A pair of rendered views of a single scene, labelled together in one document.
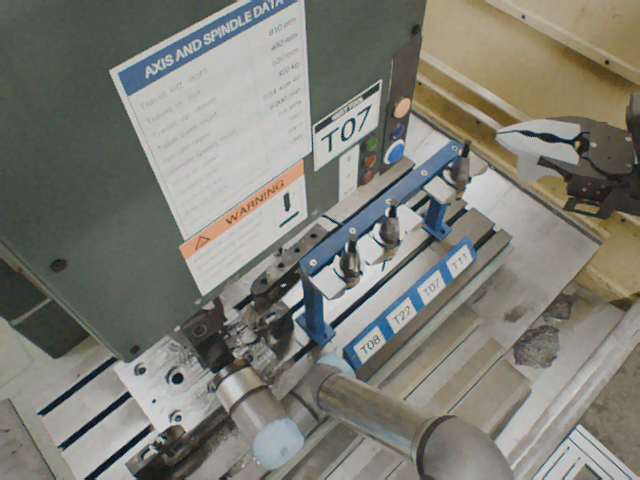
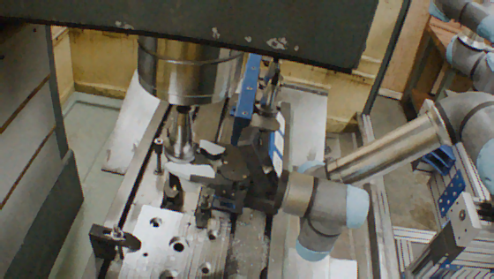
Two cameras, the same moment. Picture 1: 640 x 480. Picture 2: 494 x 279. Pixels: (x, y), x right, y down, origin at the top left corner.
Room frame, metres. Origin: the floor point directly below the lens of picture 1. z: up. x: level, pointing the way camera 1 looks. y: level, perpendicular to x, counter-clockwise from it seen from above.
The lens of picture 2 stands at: (0.04, 0.56, 1.76)
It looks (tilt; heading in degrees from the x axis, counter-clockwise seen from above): 40 degrees down; 309
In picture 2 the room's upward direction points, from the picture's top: 12 degrees clockwise
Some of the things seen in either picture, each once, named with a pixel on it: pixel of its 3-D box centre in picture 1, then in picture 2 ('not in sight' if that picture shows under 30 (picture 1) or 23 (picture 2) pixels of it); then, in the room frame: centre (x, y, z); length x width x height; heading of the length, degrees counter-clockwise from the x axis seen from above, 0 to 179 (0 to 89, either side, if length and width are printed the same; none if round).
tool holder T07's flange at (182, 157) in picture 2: not in sight; (182, 146); (0.42, 0.26, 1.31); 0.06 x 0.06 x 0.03
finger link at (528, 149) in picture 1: (531, 163); not in sight; (0.38, -0.25, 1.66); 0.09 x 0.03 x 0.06; 71
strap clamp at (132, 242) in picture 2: not in sight; (116, 242); (0.52, 0.37, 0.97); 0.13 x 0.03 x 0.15; 41
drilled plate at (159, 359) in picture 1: (196, 365); (174, 266); (0.39, 0.29, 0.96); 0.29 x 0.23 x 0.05; 131
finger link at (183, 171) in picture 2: not in sight; (188, 180); (0.38, 0.27, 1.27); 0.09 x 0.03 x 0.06; 48
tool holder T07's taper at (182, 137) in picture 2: not in sight; (183, 125); (0.42, 0.26, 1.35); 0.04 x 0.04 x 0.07
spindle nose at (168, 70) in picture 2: not in sight; (191, 41); (0.42, 0.26, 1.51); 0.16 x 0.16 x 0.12
